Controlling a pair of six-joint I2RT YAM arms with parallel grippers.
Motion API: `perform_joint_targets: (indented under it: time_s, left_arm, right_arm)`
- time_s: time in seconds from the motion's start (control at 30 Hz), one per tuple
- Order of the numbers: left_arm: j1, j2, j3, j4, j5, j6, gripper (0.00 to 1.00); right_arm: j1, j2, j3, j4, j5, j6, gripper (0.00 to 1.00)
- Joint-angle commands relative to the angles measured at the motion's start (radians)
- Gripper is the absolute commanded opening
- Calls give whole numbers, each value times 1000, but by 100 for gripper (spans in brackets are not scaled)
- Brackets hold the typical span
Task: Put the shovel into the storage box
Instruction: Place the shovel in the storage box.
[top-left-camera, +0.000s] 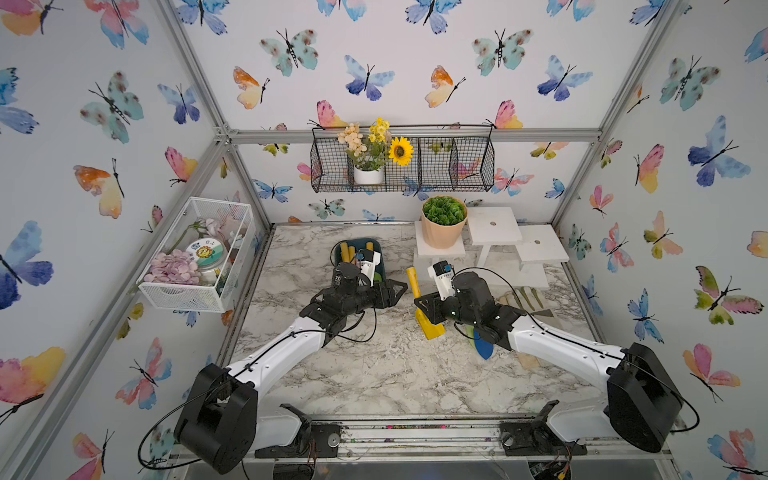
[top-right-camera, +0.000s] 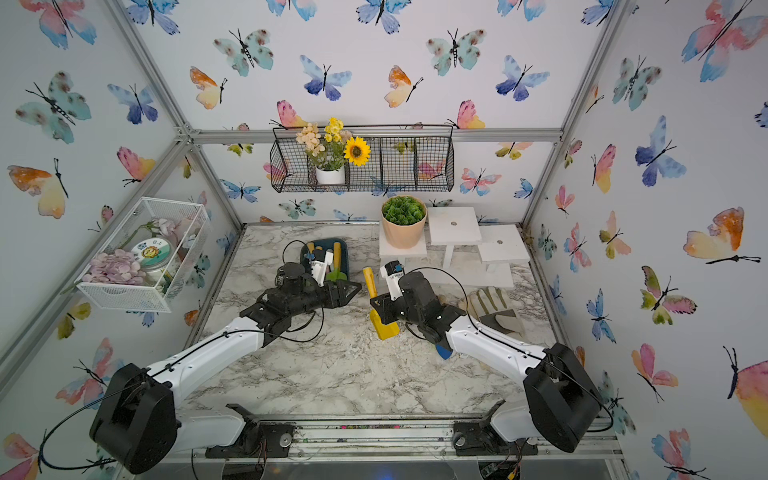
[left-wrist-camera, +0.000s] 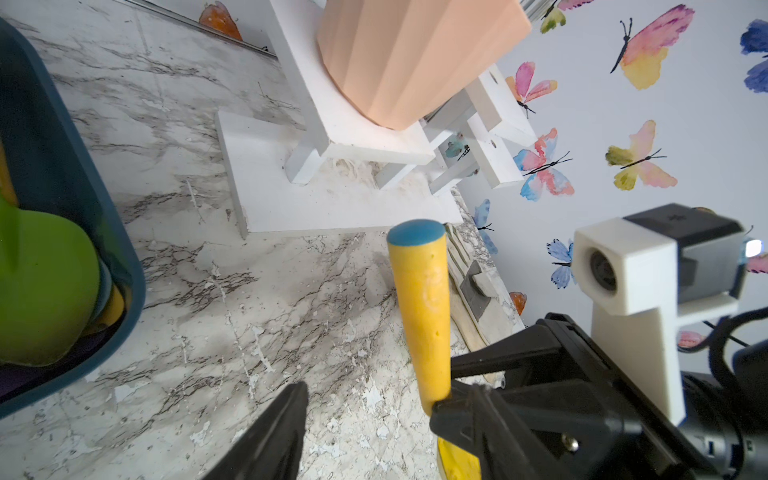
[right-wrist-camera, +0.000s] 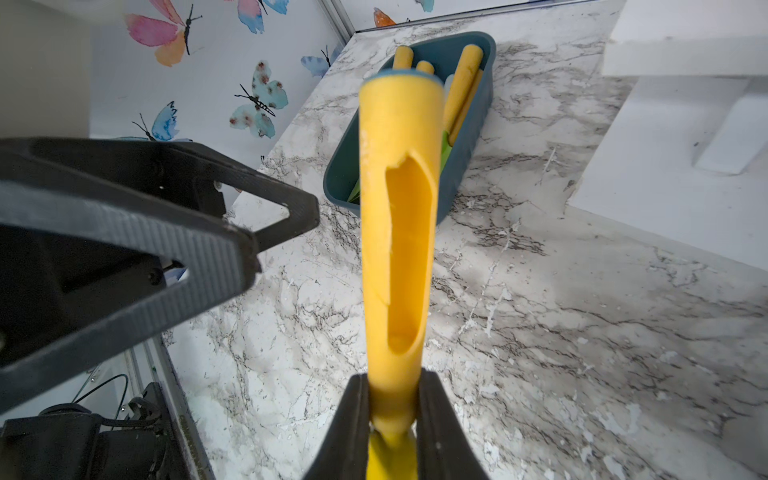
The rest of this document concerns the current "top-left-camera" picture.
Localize blue shovel wooden handle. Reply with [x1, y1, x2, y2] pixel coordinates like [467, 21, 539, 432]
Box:
[474, 336, 494, 360]

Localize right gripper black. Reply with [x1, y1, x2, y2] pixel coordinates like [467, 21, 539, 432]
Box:
[412, 289, 480, 331]

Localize black wire wall basket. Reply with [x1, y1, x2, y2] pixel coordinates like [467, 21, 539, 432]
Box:
[309, 124, 496, 198]

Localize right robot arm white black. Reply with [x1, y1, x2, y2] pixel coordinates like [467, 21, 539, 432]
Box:
[414, 261, 685, 453]

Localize pink artificial flowers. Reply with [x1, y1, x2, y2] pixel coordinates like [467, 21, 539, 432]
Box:
[143, 249, 201, 285]

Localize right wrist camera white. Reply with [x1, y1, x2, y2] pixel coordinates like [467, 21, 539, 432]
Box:
[427, 260, 455, 300]

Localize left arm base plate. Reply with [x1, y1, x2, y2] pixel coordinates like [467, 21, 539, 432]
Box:
[254, 423, 341, 460]

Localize white tiered stand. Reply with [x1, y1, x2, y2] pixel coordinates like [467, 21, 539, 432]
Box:
[413, 207, 569, 289]

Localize terracotta pot green plant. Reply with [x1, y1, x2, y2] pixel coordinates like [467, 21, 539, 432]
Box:
[421, 196, 468, 249]

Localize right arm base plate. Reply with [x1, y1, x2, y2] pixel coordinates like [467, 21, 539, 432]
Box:
[499, 421, 587, 457]

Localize round green tin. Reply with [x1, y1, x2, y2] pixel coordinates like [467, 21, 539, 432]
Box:
[185, 237, 225, 270]

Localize dark teal storage box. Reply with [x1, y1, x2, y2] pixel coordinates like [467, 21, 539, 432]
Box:
[329, 237, 386, 277]

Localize yellow square scoop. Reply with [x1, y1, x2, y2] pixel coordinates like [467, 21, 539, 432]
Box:
[406, 266, 446, 341]

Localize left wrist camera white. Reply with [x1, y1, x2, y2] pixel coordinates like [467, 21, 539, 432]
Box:
[356, 249, 381, 286]

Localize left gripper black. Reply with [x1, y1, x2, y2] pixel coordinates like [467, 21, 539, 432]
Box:
[340, 280, 407, 318]

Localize aluminium front rail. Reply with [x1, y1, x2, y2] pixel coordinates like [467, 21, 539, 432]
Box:
[167, 418, 673, 464]

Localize white wire basket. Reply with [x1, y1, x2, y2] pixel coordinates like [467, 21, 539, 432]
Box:
[137, 197, 256, 313]

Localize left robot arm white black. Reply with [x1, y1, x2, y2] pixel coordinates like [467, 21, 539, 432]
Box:
[174, 263, 408, 474]

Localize white pot with flowers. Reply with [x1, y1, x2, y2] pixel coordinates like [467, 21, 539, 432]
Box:
[337, 118, 415, 186]

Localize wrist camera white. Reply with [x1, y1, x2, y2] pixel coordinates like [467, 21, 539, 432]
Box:
[356, 249, 381, 286]
[427, 260, 455, 300]

